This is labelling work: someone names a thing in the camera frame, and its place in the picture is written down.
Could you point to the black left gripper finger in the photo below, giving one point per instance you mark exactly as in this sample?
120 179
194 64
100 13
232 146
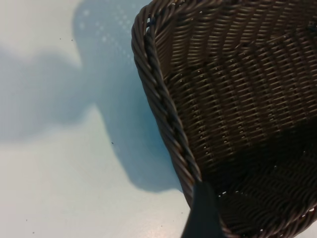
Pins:
205 215

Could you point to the dark brown wicker basket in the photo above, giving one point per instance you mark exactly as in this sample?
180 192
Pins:
242 99

